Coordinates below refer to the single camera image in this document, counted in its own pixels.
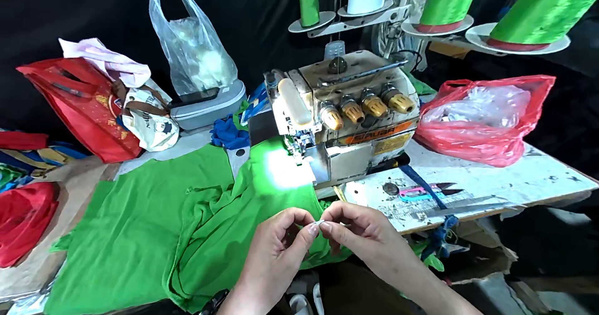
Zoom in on sewing table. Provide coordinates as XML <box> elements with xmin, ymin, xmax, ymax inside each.
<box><xmin>28</xmin><ymin>125</ymin><xmax>599</xmax><ymax>315</ymax></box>

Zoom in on person's legs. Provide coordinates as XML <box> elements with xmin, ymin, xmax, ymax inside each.
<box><xmin>272</xmin><ymin>253</ymin><xmax>426</xmax><ymax>315</ymax></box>

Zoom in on metal thread stand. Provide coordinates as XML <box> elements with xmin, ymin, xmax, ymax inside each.
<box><xmin>288</xmin><ymin>0</ymin><xmax>572</xmax><ymax>72</ymax></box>

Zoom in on green fabric scrap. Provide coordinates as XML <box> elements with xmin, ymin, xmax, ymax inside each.
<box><xmin>403</xmin><ymin>69</ymin><xmax>438</xmax><ymax>96</ymax></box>

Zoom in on black phone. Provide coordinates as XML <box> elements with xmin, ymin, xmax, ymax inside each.
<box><xmin>169</xmin><ymin>87</ymin><xmax>220</xmax><ymax>109</ymax></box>

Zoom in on pale pink cloth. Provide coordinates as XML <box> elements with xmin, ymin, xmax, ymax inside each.
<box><xmin>58</xmin><ymin>38</ymin><xmax>152</xmax><ymax>89</ymax></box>

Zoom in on person's right hand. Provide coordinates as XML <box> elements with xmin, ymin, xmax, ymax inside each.
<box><xmin>319</xmin><ymin>201</ymin><xmax>424</xmax><ymax>288</ymax></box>

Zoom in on white printed bag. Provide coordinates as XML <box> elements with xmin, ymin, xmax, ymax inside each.
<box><xmin>114</xmin><ymin>78</ymin><xmax>180</xmax><ymax>152</ymax></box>

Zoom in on blue white packet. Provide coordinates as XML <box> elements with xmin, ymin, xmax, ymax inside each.
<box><xmin>240</xmin><ymin>82</ymin><xmax>271</xmax><ymax>127</ymax></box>

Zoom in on brown cardboard sheet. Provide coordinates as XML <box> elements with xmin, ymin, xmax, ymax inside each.
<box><xmin>0</xmin><ymin>156</ymin><xmax>121</xmax><ymax>303</ymax></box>

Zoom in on red plastic bag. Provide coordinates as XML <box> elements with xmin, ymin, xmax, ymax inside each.
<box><xmin>414</xmin><ymin>75</ymin><xmax>557</xmax><ymax>168</ymax></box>

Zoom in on transparent ruler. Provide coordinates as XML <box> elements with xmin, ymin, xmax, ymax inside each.
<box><xmin>406</xmin><ymin>192</ymin><xmax>474</xmax><ymax>218</ymax></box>

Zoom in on green garment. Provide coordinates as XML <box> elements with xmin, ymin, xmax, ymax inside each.
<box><xmin>43</xmin><ymin>135</ymin><xmax>353</xmax><ymax>315</ymax></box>

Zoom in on blue fabric scrap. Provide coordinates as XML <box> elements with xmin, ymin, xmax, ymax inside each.
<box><xmin>210</xmin><ymin>115</ymin><xmax>251</xmax><ymax>150</ymax></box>

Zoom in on overlock sewing machine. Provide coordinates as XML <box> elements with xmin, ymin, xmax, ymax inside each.
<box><xmin>263</xmin><ymin>49</ymin><xmax>421</xmax><ymax>189</ymax></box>

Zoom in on red cloth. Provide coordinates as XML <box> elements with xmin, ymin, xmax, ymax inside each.
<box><xmin>0</xmin><ymin>182</ymin><xmax>60</xmax><ymax>269</ymax></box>

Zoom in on person's left forearm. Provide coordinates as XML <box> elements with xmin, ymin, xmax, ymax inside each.
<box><xmin>217</xmin><ymin>281</ymin><xmax>280</xmax><ymax>315</ymax></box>

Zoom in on narrow green thread cone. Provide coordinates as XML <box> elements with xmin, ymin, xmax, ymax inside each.
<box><xmin>298</xmin><ymin>0</ymin><xmax>320</xmax><ymax>28</ymax></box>

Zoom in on cardboard box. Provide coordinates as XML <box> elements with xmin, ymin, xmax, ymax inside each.
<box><xmin>423</xmin><ymin>218</ymin><xmax>519</xmax><ymax>294</ymax></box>

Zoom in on grey fabric case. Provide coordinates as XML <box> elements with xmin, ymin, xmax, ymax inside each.
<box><xmin>170</xmin><ymin>79</ymin><xmax>247</xmax><ymax>131</ymax></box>

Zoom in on person's left hand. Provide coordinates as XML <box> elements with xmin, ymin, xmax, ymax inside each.
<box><xmin>232</xmin><ymin>207</ymin><xmax>321</xmax><ymax>303</ymax></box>

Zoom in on blue thread snips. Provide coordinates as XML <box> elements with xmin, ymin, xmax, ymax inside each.
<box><xmin>402</xmin><ymin>189</ymin><xmax>464</xmax><ymax>202</ymax></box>

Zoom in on pink thread snips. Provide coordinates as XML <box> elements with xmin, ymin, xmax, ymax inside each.
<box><xmin>398</xmin><ymin>182</ymin><xmax>457</xmax><ymax>198</ymax></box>

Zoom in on person's right forearm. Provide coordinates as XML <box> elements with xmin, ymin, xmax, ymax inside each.
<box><xmin>398</xmin><ymin>259</ymin><xmax>484</xmax><ymax>315</ymax></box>

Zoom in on translucent plastic bag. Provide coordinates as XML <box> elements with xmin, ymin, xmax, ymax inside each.
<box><xmin>149</xmin><ymin>0</ymin><xmax>239</xmax><ymax>96</ymax></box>

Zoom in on red shopping bag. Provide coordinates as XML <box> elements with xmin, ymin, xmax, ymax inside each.
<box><xmin>16</xmin><ymin>57</ymin><xmax>142</xmax><ymax>164</ymax></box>

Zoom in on blue fabric strip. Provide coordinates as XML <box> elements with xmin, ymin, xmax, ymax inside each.
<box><xmin>398</xmin><ymin>164</ymin><xmax>470</xmax><ymax>262</ymax></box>

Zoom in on clear plastic bag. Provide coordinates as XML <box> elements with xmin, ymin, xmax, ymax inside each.
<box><xmin>422</xmin><ymin>86</ymin><xmax>532</xmax><ymax>128</ymax></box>

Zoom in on pile of colourful cloths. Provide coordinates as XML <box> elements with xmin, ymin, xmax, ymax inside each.
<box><xmin>0</xmin><ymin>129</ymin><xmax>89</xmax><ymax>194</ymax></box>

